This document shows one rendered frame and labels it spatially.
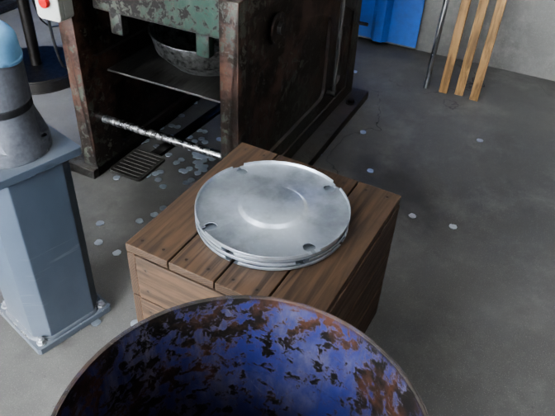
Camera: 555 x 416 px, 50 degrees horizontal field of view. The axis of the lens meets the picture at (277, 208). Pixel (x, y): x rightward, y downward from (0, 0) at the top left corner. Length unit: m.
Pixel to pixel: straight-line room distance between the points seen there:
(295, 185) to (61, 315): 0.59
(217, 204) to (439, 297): 0.66
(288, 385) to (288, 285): 0.17
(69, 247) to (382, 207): 0.64
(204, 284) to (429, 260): 0.77
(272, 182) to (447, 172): 0.91
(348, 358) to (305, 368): 0.09
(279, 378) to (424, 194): 1.06
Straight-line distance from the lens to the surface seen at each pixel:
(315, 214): 1.10
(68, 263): 1.32
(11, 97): 1.11
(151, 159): 1.64
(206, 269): 1.03
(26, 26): 2.47
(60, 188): 1.21
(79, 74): 1.73
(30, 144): 1.15
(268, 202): 1.11
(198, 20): 1.49
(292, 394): 0.94
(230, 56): 1.40
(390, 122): 2.20
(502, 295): 1.60
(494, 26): 2.37
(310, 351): 0.85
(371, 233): 1.12
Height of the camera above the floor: 1.07
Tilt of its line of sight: 38 degrees down
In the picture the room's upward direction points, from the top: 3 degrees clockwise
